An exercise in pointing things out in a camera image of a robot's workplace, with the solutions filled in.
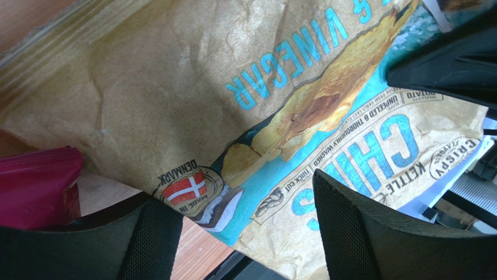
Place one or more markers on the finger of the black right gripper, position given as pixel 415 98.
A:
pixel 460 64

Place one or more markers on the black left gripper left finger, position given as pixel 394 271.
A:
pixel 136 238

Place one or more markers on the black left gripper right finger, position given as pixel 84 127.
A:
pixel 364 239

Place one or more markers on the tan kettle chips bag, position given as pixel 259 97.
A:
pixel 223 110

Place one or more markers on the pink Real chips bag left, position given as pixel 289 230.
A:
pixel 40 189

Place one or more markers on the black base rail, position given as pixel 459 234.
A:
pixel 466 186

